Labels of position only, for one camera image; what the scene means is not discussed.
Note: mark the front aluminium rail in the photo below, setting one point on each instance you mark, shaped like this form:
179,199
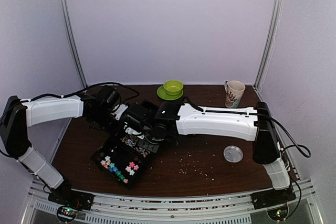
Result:
230,208

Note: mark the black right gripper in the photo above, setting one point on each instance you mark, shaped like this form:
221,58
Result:
152,148

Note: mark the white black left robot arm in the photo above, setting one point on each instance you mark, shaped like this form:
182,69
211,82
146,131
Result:
104,109

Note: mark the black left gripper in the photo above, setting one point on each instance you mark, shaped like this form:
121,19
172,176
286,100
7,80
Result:
116,131

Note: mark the aluminium frame post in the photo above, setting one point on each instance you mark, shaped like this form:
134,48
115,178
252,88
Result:
269,44
72,43

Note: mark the green saucer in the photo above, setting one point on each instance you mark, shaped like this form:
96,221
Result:
161,93

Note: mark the coral pattern ceramic mug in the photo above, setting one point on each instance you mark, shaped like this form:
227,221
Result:
234,92

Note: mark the left aluminium frame post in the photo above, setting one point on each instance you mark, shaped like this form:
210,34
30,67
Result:
72,43

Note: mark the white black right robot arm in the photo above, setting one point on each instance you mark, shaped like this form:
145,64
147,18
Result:
172,119

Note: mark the black three-compartment candy tray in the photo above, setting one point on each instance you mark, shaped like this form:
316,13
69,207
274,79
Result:
120,156

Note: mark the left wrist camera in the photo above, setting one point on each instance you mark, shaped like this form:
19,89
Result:
120,110

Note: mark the green bowl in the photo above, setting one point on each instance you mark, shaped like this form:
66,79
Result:
173,87

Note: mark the right aluminium frame post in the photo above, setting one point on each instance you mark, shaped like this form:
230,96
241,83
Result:
269,44

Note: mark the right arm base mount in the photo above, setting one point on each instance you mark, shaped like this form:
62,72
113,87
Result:
275,202

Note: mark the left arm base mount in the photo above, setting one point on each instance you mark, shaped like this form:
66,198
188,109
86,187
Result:
71,201

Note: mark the silver jar lid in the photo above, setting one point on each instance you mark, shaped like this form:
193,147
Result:
233,154

